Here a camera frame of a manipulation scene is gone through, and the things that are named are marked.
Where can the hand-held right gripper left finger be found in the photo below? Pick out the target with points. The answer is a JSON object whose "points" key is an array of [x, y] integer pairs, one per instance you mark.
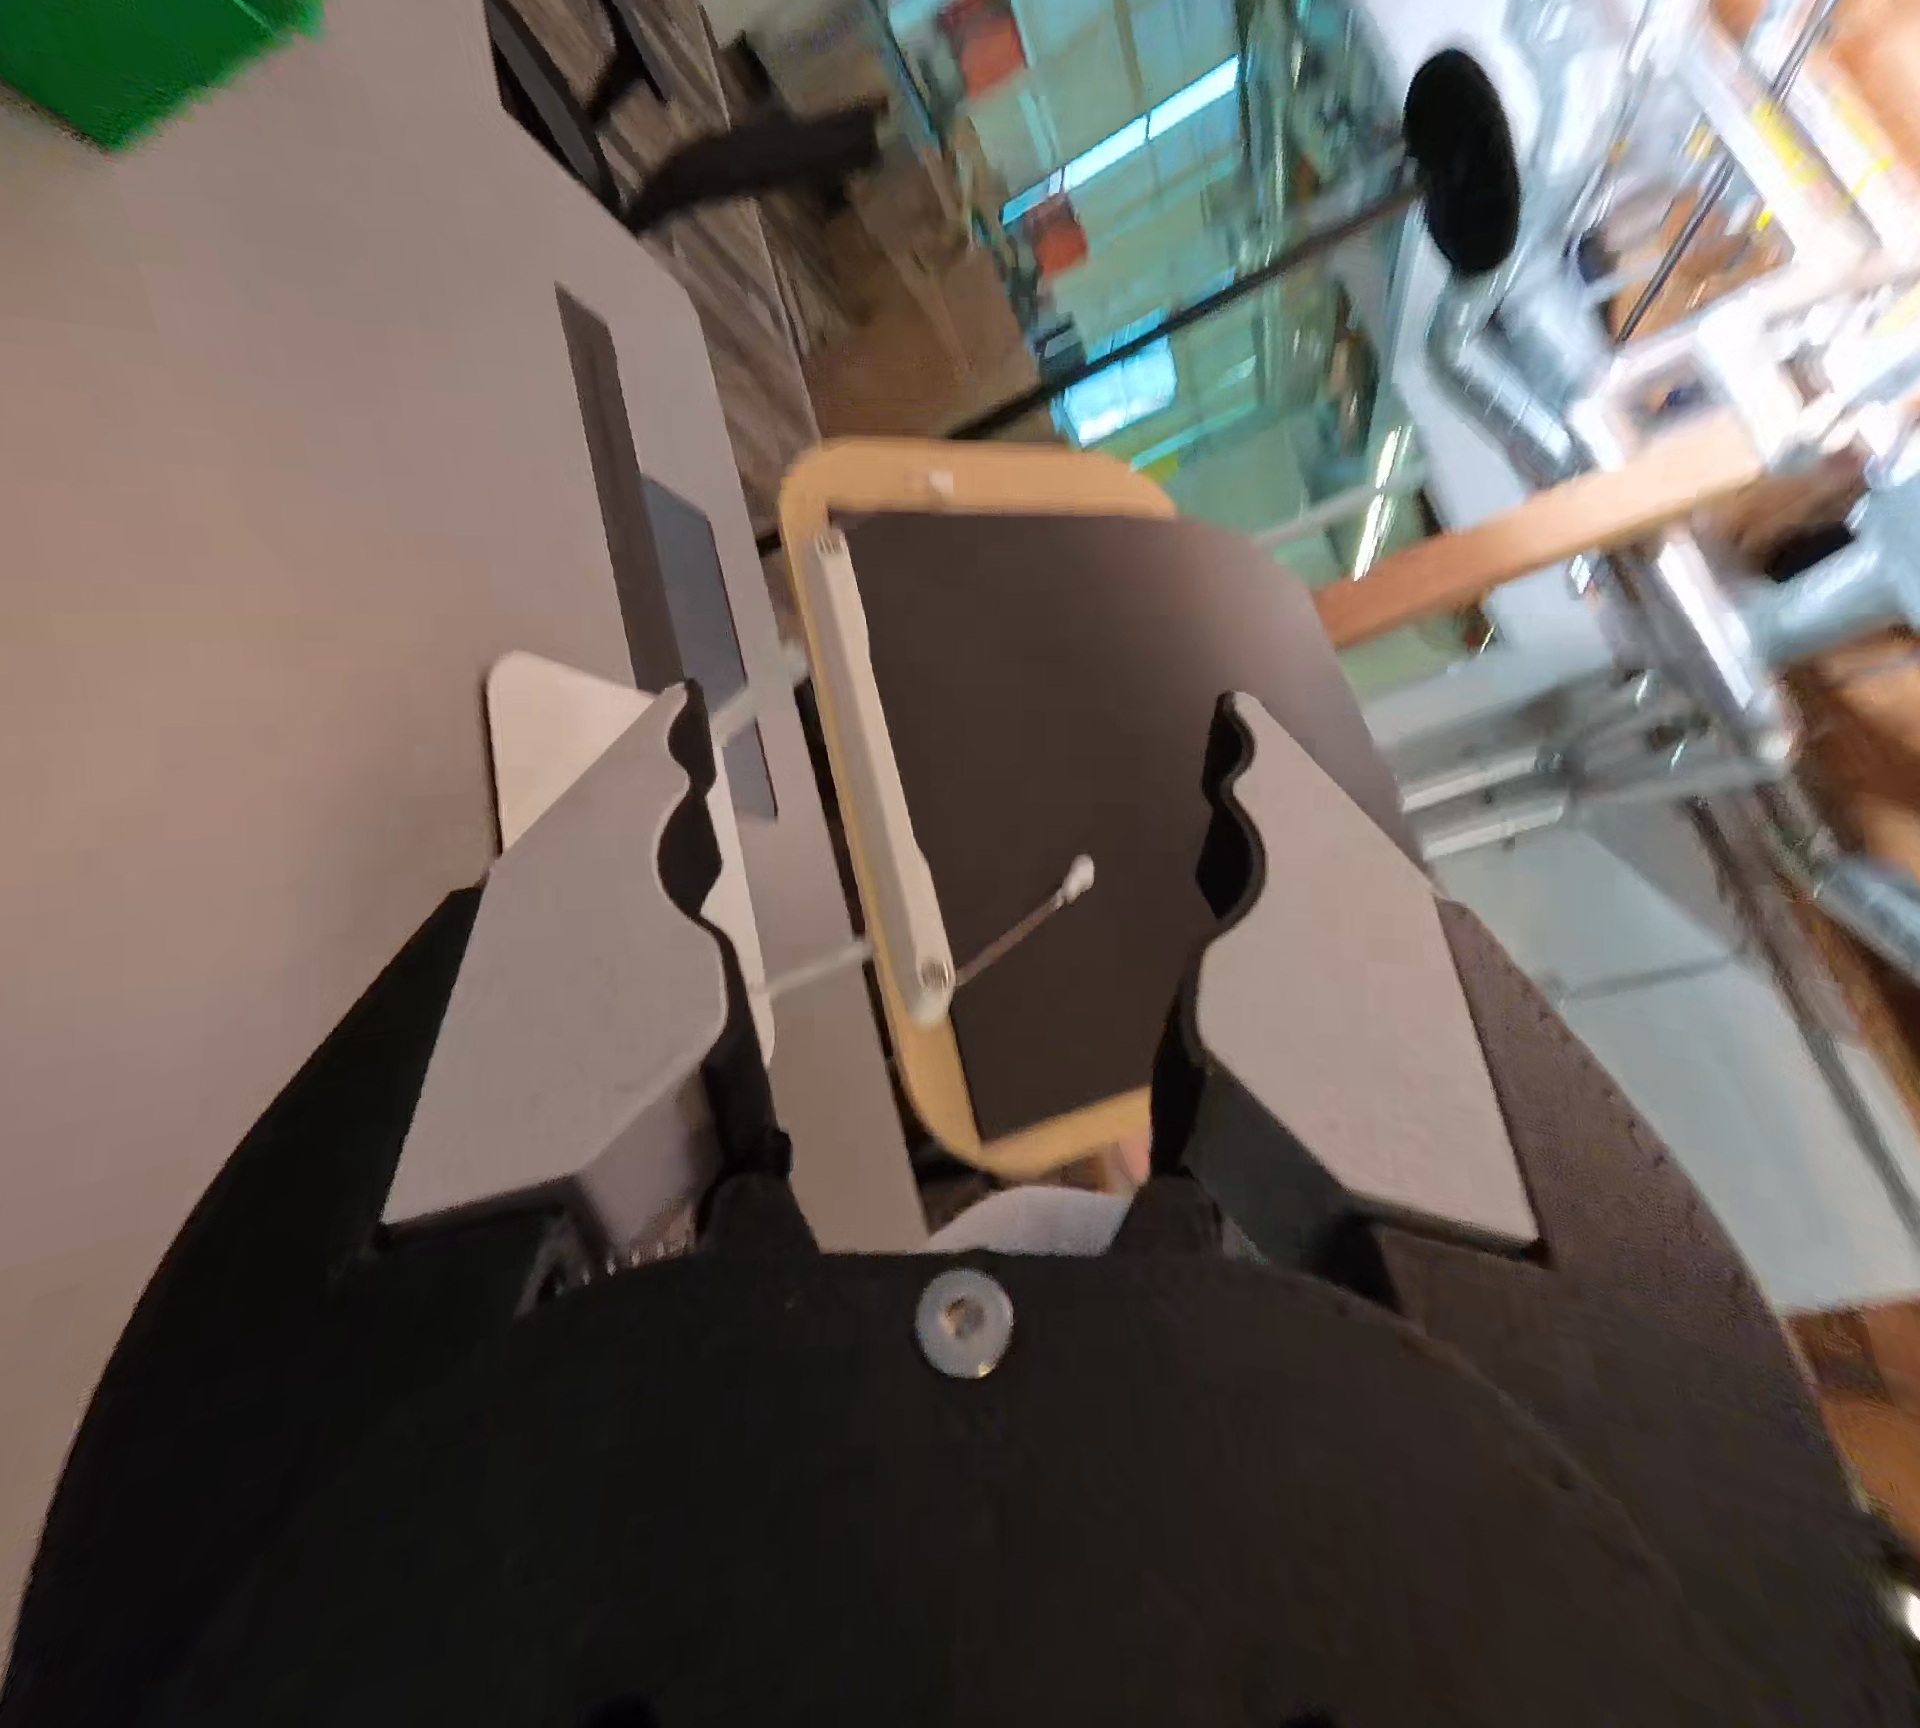
{"points": [[572, 1007]]}

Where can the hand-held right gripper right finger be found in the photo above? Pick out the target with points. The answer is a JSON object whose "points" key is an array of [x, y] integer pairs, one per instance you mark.
{"points": [[1351, 1038]]}

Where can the person's right hand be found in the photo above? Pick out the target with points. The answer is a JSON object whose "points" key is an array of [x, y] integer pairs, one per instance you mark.
{"points": [[1035, 1217]]}

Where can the shiny silver pipe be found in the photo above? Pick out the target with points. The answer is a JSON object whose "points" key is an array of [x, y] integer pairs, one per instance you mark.
{"points": [[1575, 753]]}

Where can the wooden ceiling beam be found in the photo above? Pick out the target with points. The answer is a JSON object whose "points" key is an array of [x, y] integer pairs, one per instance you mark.
{"points": [[1544, 535]]}

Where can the cardboard box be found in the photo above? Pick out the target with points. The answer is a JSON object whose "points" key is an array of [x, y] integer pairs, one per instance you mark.
{"points": [[915, 347]]}

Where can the red panel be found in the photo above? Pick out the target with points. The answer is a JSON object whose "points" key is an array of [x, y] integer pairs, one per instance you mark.
{"points": [[983, 33], [1060, 232]]}

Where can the black office chair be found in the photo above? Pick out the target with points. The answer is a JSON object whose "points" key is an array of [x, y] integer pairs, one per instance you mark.
{"points": [[750, 159]]}

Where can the black pole stand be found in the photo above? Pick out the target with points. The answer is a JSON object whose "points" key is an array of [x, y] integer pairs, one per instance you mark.
{"points": [[1463, 159]]}

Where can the silver spiral duct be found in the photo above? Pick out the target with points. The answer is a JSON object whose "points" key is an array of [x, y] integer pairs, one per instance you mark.
{"points": [[1499, 385]]}

